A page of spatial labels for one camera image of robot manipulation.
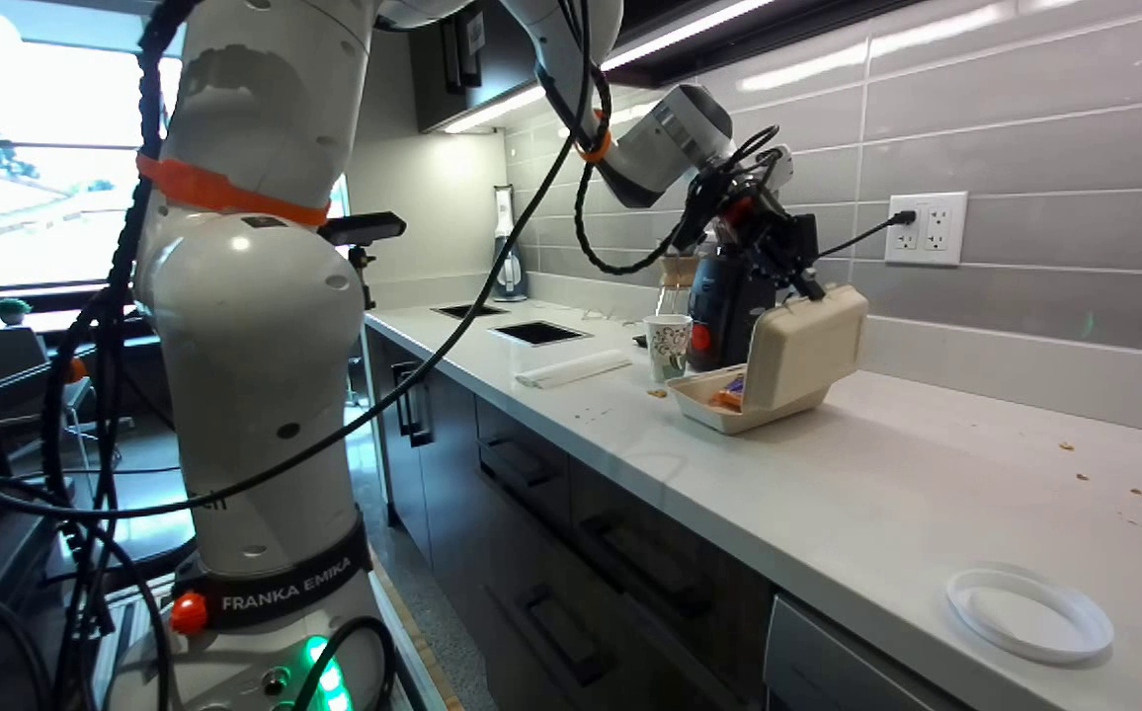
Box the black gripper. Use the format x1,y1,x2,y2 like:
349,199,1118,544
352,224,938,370
706,163,832,317

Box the beige clamshell food pack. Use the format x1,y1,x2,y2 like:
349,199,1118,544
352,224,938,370
657,286,872,437

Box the black coffee grinder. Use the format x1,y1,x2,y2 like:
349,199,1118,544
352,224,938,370
682,217,784,380

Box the glass pour-over carafe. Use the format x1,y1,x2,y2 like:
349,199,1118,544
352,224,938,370
651,247,706,320

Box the glass cup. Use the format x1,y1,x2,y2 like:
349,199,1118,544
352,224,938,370
643,313,697,387

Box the under-cabinet strip light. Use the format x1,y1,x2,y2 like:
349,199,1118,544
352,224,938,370
597,0,780,78
439,84,552,138

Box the tall bottle with dark label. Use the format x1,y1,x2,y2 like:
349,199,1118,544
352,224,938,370
487,180,535,304

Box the dark lower cabinet drawers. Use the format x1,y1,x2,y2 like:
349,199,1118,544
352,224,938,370
365,320,979,711

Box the white round plastic lid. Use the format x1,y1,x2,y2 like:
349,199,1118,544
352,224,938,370
942,565,1118,669

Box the red round button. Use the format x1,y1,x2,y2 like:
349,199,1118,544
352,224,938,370
166,587,212,639

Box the bright window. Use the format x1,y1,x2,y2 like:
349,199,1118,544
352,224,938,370
0,0,205,300

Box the black grinder power cable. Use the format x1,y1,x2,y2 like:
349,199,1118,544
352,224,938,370
811,204,923,272

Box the white wall outlet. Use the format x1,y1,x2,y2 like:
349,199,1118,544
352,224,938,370
880,190,973,272

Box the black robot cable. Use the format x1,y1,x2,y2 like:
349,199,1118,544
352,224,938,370
0,0,785,525

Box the dark upper wall cabinet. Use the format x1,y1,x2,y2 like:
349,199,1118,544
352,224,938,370
402,0,919,138

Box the black camera on stand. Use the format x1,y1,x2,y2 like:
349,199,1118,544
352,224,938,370
315,208,410,317

